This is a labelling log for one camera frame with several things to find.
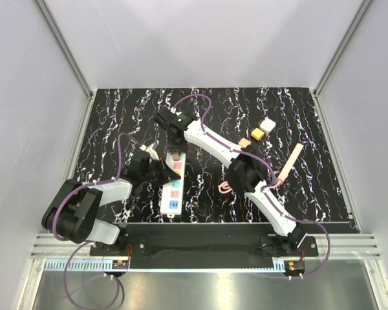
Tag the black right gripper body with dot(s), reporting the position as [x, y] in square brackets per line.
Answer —
[177, 146]

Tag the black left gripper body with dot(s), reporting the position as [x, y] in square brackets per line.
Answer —
[156, 173]

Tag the pink plug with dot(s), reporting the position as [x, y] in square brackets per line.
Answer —
[176, 157]

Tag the white power strip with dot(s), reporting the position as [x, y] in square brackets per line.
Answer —
[173, 191]

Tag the orange plug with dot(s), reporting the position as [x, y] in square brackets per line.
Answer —
[244, 142]

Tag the yellow plug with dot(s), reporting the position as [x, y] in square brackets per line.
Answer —
[257, 134]

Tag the white square plug adapter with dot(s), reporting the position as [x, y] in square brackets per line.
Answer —
[267, 125]

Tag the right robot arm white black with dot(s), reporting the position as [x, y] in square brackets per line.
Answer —
[245, 173]

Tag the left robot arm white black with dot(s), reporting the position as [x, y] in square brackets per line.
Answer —
[72, 214]

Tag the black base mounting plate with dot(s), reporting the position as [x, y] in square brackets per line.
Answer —
[203, 246]

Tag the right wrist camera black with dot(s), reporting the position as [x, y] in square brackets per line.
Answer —
[166, 119]

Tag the left aluminium frame post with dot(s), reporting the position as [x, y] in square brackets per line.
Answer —
[56, 33]

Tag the aluminium frame post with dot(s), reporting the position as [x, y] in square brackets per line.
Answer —
[56, 33]
[351, 30]

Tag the right aluminium frame post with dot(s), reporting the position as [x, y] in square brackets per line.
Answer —
[351, 30]

